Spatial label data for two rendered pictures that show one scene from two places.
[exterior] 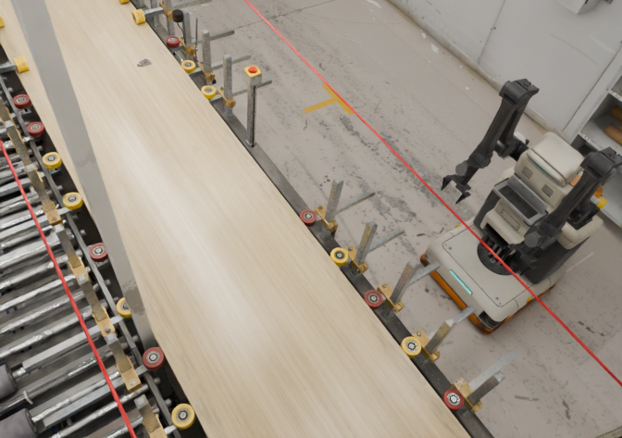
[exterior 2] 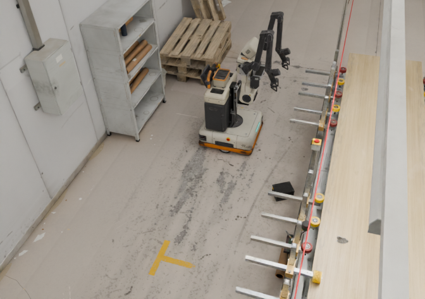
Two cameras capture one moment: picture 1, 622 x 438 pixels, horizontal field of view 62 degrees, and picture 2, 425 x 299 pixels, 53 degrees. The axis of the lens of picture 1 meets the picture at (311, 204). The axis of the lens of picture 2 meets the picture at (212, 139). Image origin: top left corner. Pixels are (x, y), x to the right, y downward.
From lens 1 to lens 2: 4.65 m
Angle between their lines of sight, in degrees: 72
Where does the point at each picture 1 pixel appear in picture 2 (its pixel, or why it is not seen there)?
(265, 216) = (350, 132)
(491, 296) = (255, 115)
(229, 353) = not seen: hidden behind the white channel
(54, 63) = not seen: outside the picture
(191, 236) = not seen: hidden behind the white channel
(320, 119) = (191, 251)
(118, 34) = (341, 278)
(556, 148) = (255, 43)
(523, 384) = (267, 112)
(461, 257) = (246, 129)
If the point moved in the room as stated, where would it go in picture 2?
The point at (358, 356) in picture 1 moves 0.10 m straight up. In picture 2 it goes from (360, 88) to (362, 79)
